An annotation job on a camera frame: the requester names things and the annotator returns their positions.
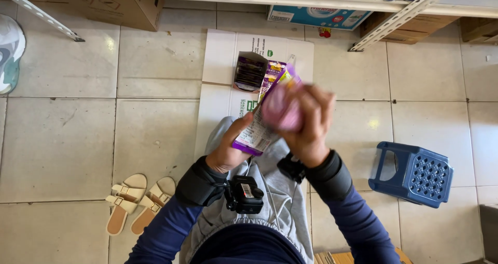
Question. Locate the person's right hand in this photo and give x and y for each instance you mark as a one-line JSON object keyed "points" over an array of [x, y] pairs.
{"points": [[309, 139]]}

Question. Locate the person's left hand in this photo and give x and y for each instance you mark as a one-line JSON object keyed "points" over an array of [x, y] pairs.
{"points": [[223, 153]]}

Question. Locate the person's right fingers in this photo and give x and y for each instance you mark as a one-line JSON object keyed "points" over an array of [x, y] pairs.
{"points": [[319, 100]]}

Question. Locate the pink packet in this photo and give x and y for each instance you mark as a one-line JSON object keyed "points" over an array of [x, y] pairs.
{"points": [[282, 108]]}

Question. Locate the purple carton box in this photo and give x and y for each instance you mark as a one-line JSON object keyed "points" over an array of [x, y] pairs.
{"points": [[255, 135]]}

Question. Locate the purple packets bundle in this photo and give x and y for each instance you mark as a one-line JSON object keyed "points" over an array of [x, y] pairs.
{"points": [[272, 71]]}

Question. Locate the small red object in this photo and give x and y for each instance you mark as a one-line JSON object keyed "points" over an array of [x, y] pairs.
{"points": [[324, 32]]}

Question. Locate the open dark display box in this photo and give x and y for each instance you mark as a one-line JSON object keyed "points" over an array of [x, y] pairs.
{"points": [[249, 71]]}

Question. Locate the black right wrist band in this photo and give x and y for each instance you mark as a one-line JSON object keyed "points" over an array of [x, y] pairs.
{"points": [[330, 176]]}

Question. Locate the black wrist band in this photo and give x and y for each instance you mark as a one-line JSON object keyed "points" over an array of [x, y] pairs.
{"points": [[198, 184], [330, 176]]}

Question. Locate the blue and white carton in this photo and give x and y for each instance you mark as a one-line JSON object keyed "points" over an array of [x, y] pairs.
{"points": [[311, 18]]}

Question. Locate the flattened white cardboard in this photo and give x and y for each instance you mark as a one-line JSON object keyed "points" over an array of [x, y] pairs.
{"points": [[220, 61]]}

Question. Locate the grey sweatpants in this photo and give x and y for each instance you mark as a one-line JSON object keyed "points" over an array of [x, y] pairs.
{"points": [[286, 205]]}

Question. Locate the blue plastic stool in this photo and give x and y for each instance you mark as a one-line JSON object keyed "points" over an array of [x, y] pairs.
{"points": [[424, 176]]}

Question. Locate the black left wrist band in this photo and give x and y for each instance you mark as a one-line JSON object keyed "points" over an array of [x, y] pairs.
{"points": [[198, 184]]}

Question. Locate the wooden slatted seat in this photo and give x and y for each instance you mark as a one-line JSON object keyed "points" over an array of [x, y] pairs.
{"points": [[342, 258]]}

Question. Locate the navy blue shirt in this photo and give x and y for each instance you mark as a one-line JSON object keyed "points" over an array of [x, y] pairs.
{"points": [[245, 246]]}

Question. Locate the small brown carton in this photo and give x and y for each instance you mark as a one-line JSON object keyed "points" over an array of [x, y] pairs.
{"points": [[480, 29]]}

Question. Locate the beige buckle sandal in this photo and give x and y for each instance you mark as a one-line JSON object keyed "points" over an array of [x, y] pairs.
{"points": [[153, 203], [120, 205]]}

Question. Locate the dark grey bin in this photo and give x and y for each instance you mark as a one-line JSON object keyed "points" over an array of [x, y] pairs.
{"points": [[489, 233]]}

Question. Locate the large brown cardboard carton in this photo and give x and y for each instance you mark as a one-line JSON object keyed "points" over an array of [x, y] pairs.
{"points": [[105, 9]]}

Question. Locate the white and teal sneaker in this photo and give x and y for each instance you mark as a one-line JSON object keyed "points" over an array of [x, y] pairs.
{"points": [[9, 53]]}

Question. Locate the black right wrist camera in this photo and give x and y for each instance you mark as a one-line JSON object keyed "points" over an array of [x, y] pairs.
{"points": [[291, 168]]}

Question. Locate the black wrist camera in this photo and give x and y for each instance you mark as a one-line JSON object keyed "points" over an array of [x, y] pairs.
{"points": [[246, 196], [291, 168]]}

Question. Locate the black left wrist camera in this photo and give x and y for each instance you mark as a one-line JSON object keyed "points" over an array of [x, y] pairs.
{"points": [[246, 196]]}

